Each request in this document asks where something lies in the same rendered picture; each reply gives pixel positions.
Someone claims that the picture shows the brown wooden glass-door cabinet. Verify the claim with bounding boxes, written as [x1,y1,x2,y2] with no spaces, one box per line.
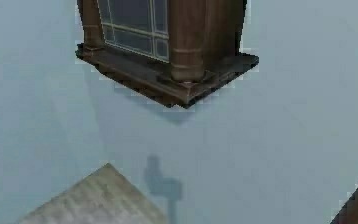
[75,0,260,110]

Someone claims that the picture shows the dark brown wooden furniture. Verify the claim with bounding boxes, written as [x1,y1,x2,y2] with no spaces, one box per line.
[330,171,358,224]

